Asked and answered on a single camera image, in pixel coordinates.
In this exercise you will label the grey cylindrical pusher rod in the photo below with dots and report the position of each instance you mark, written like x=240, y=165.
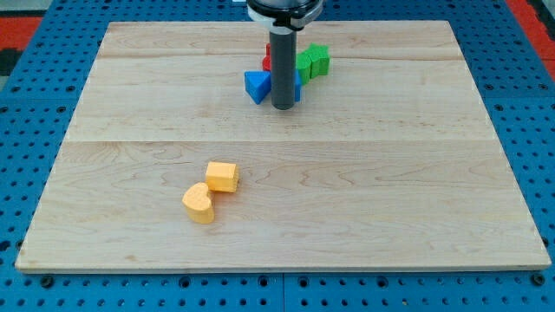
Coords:
x=283, y=67

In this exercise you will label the blue cube block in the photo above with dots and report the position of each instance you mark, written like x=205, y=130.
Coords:
x=298, y=87

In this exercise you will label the green star block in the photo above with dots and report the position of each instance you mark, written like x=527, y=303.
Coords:
x=319, y=59

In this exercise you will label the blue triangle block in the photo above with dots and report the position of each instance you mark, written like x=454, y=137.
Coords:
x=257, y=84

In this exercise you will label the yellow heart block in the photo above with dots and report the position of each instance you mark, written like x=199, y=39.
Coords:
x=198, y=202

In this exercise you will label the black white robot arm flange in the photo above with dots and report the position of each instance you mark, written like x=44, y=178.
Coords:
x=284, y=16

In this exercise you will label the light wooden board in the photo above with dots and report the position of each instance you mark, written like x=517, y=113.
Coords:
x=389, y=163

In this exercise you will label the green rounded block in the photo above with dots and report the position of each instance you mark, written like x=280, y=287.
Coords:
x=303, y=65

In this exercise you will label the red block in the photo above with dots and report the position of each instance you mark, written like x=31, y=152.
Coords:
x=266, y=62

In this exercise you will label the yellow cube block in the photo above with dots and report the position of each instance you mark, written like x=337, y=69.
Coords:
x=222, y=177

